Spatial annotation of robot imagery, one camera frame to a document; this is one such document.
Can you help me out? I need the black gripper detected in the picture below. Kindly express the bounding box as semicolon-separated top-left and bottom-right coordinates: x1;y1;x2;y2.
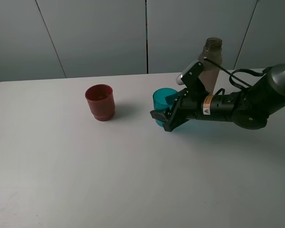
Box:
150;89;238;132

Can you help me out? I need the teal transparent plastic cup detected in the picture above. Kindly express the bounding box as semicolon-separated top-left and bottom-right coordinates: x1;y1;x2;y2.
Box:
152;87;179;128

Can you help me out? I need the smoky transparent water bottle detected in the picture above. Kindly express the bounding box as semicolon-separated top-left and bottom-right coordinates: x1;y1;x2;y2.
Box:
198;38;222;94

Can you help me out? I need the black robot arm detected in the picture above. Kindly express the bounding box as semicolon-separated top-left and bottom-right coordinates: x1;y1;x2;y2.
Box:
150;57;285;132

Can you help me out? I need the red plastic cup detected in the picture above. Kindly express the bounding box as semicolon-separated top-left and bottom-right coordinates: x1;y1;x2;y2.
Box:
85;84;115;122

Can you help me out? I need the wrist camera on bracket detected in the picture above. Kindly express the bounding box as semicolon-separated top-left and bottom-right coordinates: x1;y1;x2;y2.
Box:
176;60;206;94

